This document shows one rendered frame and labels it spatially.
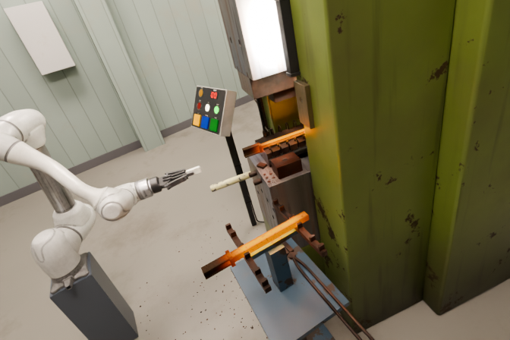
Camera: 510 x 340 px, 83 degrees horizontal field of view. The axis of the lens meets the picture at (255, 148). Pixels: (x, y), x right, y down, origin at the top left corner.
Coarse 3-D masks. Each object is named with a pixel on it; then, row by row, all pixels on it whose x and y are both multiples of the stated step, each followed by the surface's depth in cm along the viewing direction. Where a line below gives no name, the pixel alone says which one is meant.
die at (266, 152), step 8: (296, 128) 154; (272, 136) 154; (280, 136) 150; (296, 136) 144; (272, 144) 142; (280, 144) 142; (296, 144) 140; (304, 144) 141; (264, 152) 140; (280, 152) 139
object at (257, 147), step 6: (294, 132) 146; (300, 132) 145; (276, 138) 145; (282, 138) 144; (258, 144) 142; (264, 144) 142; (270, 144) 142; (246, 150) 141; (252, 150) 142; (258, 150) 143; (246, 156) 141
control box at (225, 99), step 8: (200, 88) 189; (208, 88) 183; (216, 88) 177; (200, 96) 189; (208, 96) 183; (216, 96) 176; (224, 96) 171; (232, 96) 173; (208, 104) 182; (216, 104) 176; (224, 104) 171; (232, 104) 175; (200, 112) 189; (208, 112) 183; (224, 112) 172; (232, 112) 176; (192, 120) 196; (200, 120) 189; (224, 120) 173; (200, 128) 189; (208, 128) 182; (224, 128) 175; (224, 136) 176
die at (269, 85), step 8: (240, 72) 132; (280, 72) 122; (240, 80) 138; (248, 80) 122; (256, 80) 120; (264, 80) 121; (272, 80) 122; (280, 80) 124; (288, 80) 125; (248, 88) 126; (256, 88) 122; (264, 88) 123; (272, 88) 124; (280, 88) 125; (288, 88) 126; (256, 96) 123
